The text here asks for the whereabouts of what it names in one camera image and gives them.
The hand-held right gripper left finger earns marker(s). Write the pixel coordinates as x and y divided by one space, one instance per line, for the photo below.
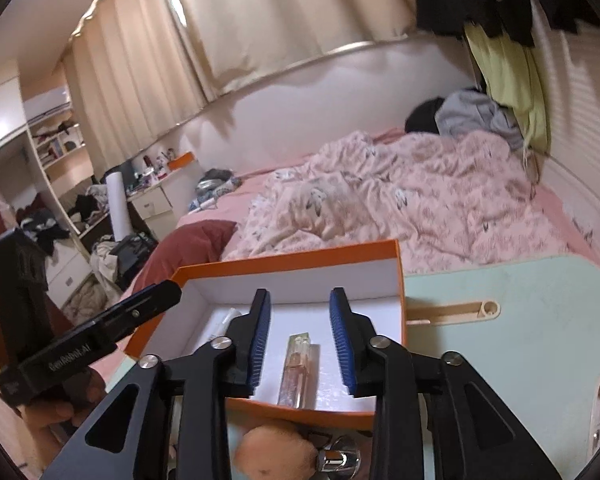
260 340

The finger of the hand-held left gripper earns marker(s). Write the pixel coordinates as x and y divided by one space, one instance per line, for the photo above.
140 305

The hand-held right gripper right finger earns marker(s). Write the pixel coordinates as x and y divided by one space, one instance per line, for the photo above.
342 340

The clear perfume bottle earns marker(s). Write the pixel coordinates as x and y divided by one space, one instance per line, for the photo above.
296 375

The orange cardboard box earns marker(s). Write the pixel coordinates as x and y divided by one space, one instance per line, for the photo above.
305 285

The tan capybara plush toy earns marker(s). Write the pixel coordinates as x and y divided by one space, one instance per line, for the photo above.
265 452

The person's left hand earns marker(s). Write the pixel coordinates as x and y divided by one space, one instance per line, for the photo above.
55 415

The white cosmetic tube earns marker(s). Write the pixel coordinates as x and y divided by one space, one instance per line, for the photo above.
225 325

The white drawer unit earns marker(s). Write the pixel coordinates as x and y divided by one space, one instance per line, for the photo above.
67 275

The black bag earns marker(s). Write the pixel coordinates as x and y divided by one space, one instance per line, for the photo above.
132 255

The pile of light clothes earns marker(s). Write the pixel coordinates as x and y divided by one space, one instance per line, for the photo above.
102 270

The pile of dark clothes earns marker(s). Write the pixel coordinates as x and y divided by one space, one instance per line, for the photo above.
45 225

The dark red pillow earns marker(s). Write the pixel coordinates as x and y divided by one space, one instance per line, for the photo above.
195 240

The cream nightstand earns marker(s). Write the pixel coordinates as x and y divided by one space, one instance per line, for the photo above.
152 205

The white paper roll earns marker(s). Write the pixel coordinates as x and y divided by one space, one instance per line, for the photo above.
117 205

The chrome cosmetic tube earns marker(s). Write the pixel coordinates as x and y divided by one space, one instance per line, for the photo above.
342 460

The folded clothes on bed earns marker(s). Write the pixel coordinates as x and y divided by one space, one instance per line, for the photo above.
215 196

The cluster of toiletry bottles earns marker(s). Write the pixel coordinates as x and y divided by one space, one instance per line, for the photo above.
150 170

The grey knit garment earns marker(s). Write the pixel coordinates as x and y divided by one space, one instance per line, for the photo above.
215 175

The small orange storage box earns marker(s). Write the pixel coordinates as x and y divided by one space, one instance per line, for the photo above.
182 161

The pink floral duvet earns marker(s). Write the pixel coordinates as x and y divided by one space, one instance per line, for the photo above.
405 195

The pink bed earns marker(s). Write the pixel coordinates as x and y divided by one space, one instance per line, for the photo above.
260 180

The light green cartoon lap table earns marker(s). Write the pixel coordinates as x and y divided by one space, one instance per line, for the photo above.
505 320

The white upper cabinet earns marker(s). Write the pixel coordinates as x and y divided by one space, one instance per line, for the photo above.
2 115

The white air conditioner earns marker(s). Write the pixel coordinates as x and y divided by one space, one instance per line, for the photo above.
45 102

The black crumpled garment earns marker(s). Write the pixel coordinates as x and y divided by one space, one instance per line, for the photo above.
422 115

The grey-blue crumpled garment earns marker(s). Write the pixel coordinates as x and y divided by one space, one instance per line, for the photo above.
470 110

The light green hanging garment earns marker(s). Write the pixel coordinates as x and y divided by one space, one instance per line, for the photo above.
510 75

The beige curtain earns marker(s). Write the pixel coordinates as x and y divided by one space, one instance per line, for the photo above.
280 10

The white louvered panel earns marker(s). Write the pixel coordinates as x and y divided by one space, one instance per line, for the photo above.
585 110

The white wall shelf unit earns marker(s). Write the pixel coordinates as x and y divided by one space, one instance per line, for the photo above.
55 150

